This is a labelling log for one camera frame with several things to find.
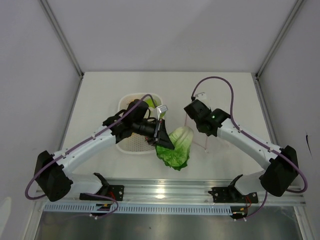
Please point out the aluminium mounting rail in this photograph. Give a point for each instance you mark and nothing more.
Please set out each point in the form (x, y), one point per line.
(147, 191)

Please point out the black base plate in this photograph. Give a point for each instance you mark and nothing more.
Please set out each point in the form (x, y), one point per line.
(229, 194)
(115, 192)

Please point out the green apple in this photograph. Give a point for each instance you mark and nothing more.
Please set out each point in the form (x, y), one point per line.
(151, 102)

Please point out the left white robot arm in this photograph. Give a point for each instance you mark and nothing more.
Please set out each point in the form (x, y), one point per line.
(54, 171)

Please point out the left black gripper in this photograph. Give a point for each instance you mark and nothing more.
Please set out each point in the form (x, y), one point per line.
(160, 136)

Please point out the white perforated plastic basket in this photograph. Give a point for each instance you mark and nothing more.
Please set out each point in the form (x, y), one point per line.
(135, 144)

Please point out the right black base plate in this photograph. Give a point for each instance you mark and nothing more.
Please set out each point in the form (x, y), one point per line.
(229, 194)

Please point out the white slotted cable duct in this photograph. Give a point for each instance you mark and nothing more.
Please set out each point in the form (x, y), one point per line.
(130, 208)

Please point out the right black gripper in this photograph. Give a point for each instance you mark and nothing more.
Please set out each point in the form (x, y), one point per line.
(209, 108)

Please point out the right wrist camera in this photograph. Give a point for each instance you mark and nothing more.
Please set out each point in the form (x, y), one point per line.
(201, 96)

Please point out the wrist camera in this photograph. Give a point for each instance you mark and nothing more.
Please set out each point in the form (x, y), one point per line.
(161, 111)
(201, 96)

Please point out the clear zip top bag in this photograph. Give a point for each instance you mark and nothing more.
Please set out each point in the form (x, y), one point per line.
(207, 143)

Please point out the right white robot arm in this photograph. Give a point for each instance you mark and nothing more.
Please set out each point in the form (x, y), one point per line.
(277, 171)

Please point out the aluminium frame post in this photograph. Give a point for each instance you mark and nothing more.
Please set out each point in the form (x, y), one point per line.
(49, 13)
(282, 33)

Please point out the left aluminium frame post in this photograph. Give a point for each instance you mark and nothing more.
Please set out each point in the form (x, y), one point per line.
(49, 13)

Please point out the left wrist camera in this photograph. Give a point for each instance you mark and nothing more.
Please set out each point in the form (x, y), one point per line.
(161, 111)

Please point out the green lettuce head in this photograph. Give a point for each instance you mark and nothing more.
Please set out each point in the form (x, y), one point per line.
(177, 158)

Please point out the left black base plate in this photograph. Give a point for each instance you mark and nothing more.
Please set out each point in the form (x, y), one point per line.
(115, 192)

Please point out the right aluminium frame post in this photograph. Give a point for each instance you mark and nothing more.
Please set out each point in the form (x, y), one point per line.
(282, 33)

